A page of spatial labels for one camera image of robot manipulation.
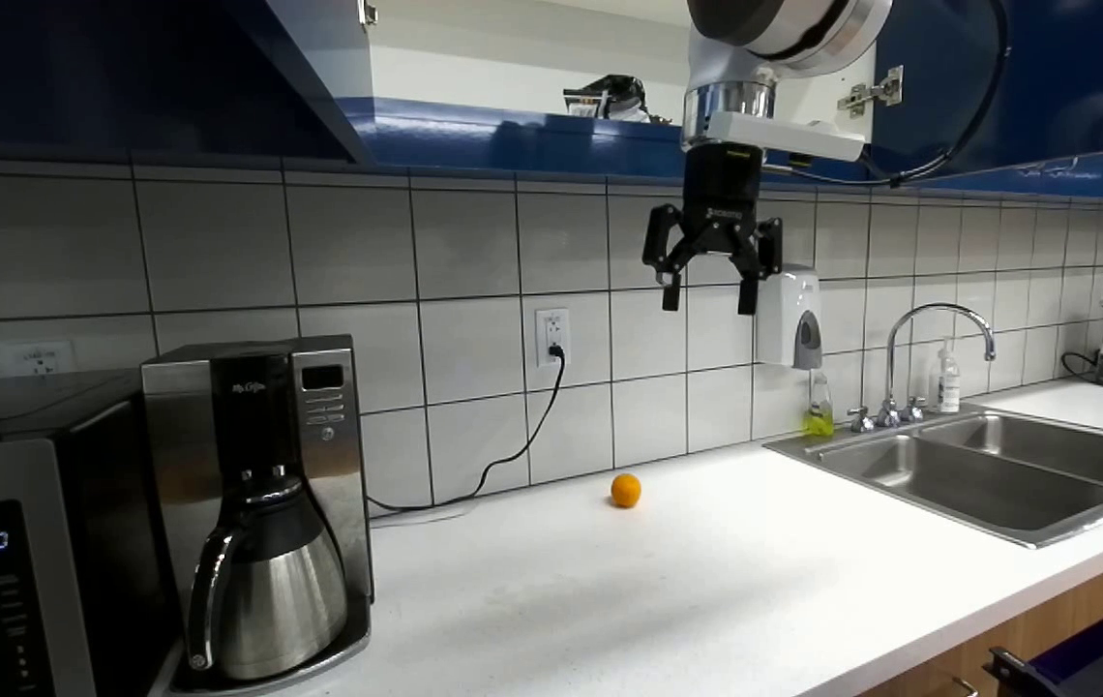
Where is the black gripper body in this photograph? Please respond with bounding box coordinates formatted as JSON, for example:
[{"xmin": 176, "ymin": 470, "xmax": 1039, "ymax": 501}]
[{"xmin": 682, "ymin": 138, "xmax": 766, "ymax": 241}]

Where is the metal cabinet hinge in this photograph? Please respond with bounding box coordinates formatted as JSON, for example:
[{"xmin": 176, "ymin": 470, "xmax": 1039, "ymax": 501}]
[{"xmin": 838, "ymin": 62, "xmax": 908, "ymax": 121}]

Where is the blue cabinet door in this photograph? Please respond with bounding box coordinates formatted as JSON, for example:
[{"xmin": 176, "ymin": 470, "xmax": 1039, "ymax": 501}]
[
  {"xmin": 865, "ymin": 0, "xmax": 1103, "ymax": 184},
  {"xmin": 0, "ymin": 0, "xmax": 366, "ymax": 165}
]

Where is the wooden base cabinet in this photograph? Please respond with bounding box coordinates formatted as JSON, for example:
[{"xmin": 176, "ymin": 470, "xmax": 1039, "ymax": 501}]
[{"xmin": 833, "ymin": 538, "xmax": 1103, "ymax": 697}]

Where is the yellow dish soap bottle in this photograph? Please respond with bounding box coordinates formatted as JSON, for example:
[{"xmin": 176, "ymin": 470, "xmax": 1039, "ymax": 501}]
[{"xmin": 798, "ymin": 363, "xmax": 838, "ymax": 446}]

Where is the chrome sink faucet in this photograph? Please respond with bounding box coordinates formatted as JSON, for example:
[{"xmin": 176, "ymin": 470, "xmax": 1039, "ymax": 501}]
[{"xmin": 846, "ymin": 299, "xmax": 1001, "ymax": 434}]

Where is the small white bottle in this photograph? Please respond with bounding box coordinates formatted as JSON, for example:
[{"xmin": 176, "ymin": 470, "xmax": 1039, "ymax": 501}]
[{"xmin": 934, "ymin": 344, "xmax": 967, "ymax": 417}]

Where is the orange fruit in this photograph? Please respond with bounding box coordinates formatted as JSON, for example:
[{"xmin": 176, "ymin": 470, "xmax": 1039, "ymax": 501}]
[{"xmin": 607, "ymin": 470, "xmax": 646, "ymax": 510}]

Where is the stainless steel double sink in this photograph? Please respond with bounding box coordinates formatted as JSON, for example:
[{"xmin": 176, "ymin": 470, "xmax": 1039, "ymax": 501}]
[{"xmin": 774, "ymin": 401, "xmax": 1103, "ymax": 551}]

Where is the black steel coffee maker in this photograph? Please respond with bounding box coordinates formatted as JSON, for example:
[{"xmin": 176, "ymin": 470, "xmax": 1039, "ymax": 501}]
[{"xmin": 138, "ymin": 333, "xmax": 380, "ymax": 694}]

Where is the dark blue drawer item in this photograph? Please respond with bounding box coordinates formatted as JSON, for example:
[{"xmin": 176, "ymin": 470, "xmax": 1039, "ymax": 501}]
[{"xmin": 984, "ymin": 603, "xmax": 1103, "ymax": 697}]

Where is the stainless steel carafe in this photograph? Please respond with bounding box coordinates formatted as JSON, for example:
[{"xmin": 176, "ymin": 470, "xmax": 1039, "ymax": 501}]
[{"xmin": 180, "ymin": 479, "xmax": 354, "ymax": 685}]

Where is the white wall soap dispenser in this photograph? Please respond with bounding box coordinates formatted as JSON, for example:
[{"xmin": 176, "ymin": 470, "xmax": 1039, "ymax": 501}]
[{"xmin": 754, "ymin": 262, "xmax": 827, "ymax": 377}]

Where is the white wall outlet with plug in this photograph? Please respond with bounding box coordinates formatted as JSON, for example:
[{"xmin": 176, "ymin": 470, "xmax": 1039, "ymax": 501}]
[{"xmin": 530, "ymin": 304, "xmax": 578, "ymax": 390}]

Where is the black power cord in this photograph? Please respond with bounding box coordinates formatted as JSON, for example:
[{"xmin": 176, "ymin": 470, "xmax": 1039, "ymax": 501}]
[{"xmin": 365, "ymin": 341, "xmax": 574, "ymax": 517}]

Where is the blue wall cabinet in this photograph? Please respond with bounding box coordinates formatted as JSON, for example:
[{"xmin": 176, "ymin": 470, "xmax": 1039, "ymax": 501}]
[{"xmin": 236, "ymin": 0, "xmax": 1103, "ymax": 204}]

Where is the black robot wrist cable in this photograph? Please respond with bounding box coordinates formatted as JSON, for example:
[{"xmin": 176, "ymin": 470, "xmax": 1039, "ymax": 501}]
[{"xmin": 863, "ymin": 0, "xmax": 1015, "ymax": 191}]

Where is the white empty wall outlet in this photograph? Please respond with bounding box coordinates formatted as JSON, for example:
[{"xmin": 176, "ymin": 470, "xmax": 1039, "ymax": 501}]
[{"xmin": 16, "ymin": 341, "xmax": 73, "ymax": 383}]

